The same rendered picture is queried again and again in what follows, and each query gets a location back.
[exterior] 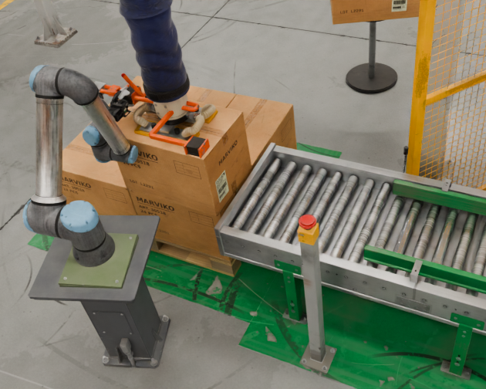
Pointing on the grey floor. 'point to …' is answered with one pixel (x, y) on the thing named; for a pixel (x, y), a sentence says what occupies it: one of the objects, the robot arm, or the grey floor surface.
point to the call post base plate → (318, 362)
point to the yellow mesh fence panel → (419, 99)
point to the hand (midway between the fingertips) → (126, 93)
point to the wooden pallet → (197, 257)
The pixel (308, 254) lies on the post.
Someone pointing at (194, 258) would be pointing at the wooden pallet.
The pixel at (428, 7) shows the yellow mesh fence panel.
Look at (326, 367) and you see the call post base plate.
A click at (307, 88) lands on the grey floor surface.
